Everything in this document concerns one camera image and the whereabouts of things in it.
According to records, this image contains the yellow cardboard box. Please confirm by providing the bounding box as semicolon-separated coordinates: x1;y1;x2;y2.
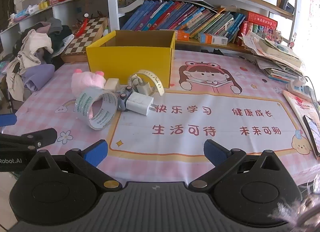
86;30;176;88

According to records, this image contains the pink plush pig toy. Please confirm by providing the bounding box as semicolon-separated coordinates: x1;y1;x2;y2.
71;69;105;98

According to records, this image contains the small white charger with cable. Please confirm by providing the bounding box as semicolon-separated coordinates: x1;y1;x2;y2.
129;72;153;96

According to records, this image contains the pink wall poster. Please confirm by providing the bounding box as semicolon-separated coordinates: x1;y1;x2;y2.
310;0;320;18

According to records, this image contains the white charger plug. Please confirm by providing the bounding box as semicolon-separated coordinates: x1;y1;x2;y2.
126;92;157;116

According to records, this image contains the pile of clothes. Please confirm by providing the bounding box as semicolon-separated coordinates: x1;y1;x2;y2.
0;19;75;109

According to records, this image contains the row of colourful books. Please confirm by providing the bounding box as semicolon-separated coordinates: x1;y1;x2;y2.
121;0;247;44

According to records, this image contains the wooden chessboard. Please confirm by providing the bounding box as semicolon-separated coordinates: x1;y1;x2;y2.
61;17;109;63

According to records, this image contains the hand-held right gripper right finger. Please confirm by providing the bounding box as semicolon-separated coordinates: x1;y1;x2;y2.
187;139;288;190

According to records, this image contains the stack of papers and books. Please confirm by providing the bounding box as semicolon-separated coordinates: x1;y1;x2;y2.
241;31;307;83

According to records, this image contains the clear tape roll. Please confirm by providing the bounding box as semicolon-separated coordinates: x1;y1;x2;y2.
74;87;118;131

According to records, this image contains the white side shelf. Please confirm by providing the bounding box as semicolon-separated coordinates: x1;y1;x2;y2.
0;0;108;48

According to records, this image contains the red dictionary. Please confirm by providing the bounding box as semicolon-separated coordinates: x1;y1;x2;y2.
246;11;278;29

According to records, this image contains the small white packet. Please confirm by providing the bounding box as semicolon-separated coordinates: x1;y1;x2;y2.
135;69;165;96

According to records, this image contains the orange and white carton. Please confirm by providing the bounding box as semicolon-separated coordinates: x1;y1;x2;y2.
175;30;190;41
197;32;228;46

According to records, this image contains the white power strip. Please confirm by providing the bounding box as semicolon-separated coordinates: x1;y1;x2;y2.
286;76;317;103

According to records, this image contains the red tassel ornament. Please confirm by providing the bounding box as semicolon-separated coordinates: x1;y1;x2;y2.
75;12;90;36

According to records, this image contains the grey toy car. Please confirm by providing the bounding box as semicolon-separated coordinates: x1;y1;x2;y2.
117;86;134;112

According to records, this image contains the black power cable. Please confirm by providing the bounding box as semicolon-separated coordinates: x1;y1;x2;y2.
305;75;320;106

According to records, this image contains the pale fuzzy cloth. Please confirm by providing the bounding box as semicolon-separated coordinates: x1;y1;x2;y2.
267;172;320;232

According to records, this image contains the colourful flower ornament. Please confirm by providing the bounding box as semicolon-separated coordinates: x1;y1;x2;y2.
260;29;283;42

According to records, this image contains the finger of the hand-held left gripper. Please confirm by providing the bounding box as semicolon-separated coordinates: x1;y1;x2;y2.
0;114;17;127
0;128;58;151

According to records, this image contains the white metal bookshelf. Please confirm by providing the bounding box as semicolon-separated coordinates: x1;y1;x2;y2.
106;0;300;55

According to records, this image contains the cream rectangular block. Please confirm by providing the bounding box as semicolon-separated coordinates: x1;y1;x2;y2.
103;78;121;92

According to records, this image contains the black smartphone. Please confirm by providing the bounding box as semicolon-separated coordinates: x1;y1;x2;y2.
302;115;320;156

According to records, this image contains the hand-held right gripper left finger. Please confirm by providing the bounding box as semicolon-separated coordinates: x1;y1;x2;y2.
26;139;123;191

